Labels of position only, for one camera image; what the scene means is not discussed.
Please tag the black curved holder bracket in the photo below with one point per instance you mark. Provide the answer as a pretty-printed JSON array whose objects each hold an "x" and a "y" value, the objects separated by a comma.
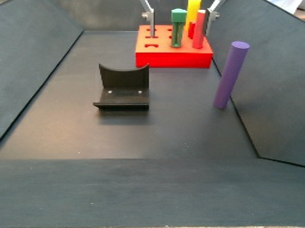
[{"x": 124, "y": 89}]

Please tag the red peg board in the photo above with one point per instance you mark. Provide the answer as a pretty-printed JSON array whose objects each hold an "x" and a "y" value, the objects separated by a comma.
[{"x": 155, "y": 53}]

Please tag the green peg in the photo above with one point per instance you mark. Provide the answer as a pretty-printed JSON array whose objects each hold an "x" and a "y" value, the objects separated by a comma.
[{"x": 178, "y": 19}]

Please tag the red-pink peg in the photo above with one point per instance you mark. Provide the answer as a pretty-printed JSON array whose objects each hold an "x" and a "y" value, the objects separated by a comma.
[{"x": 198, "y": 28}]

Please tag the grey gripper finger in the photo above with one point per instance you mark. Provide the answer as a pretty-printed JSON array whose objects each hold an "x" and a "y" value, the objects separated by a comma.
[
  {"x": 211, "y": 15},
  {"x": 148, "y": 15}
]

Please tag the purple round cylinder peg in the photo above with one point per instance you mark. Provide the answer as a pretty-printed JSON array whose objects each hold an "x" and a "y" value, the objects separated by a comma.
[{"x": 231, "y": 68}]

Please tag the yellow peg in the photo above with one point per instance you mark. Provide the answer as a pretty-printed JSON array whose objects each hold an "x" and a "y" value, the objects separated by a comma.
[{"x": 193, "y": 7}]

